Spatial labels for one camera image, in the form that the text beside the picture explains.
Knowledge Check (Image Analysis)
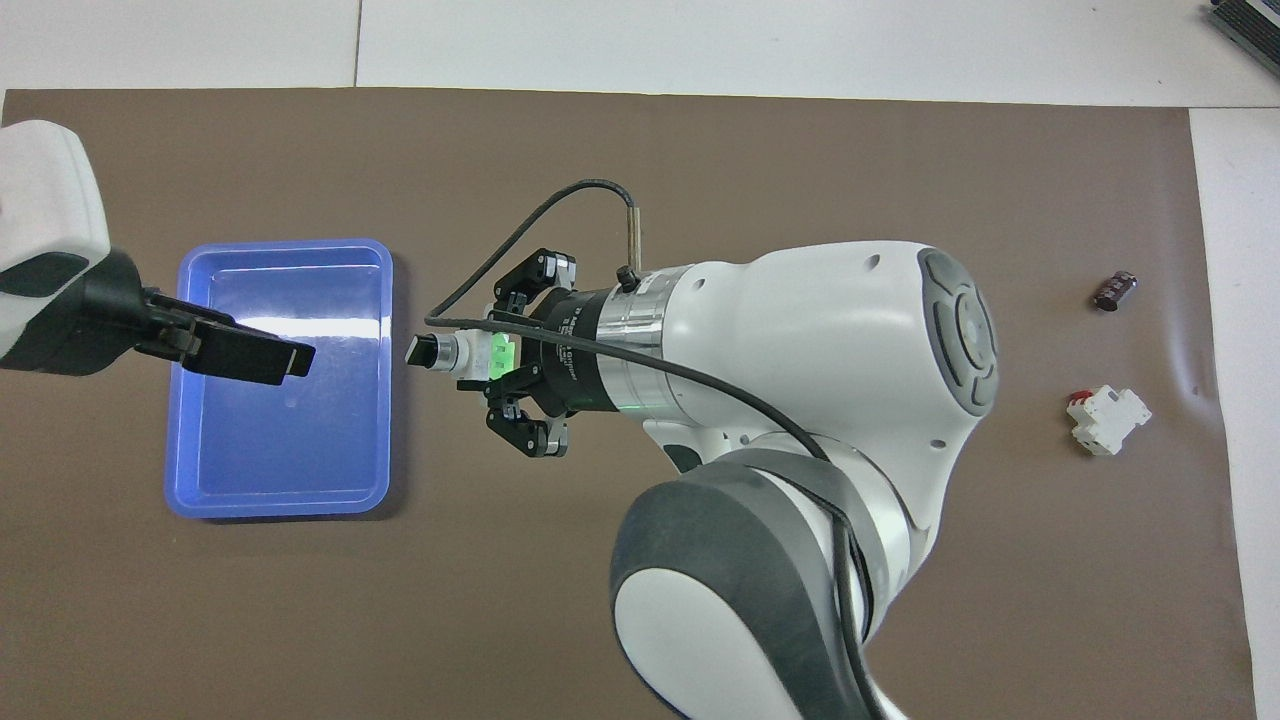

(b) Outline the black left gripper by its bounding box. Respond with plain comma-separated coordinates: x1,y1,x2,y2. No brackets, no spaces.
5,248,316,388

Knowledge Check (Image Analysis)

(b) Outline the white red circuit breaker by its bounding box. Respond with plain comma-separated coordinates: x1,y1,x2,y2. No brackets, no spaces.
1066,386,1153,457

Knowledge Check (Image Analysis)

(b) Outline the grey ribbed device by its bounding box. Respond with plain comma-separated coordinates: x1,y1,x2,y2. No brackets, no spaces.
1205,0,1280,63

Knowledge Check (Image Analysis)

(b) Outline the green white selector switch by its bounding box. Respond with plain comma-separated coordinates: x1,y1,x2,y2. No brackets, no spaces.
405,328,516,389

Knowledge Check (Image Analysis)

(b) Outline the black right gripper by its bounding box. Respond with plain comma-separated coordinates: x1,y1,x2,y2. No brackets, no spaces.
485,248,604,459

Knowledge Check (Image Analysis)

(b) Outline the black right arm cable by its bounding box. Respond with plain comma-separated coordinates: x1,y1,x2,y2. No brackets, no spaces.
425,178,886,720

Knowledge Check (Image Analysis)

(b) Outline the blue plastic tray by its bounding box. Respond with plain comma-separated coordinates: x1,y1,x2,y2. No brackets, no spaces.
163,238,394,521

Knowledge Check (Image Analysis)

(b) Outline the brown table mat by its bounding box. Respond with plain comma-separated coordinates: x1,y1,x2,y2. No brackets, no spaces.
0,88,1259,720

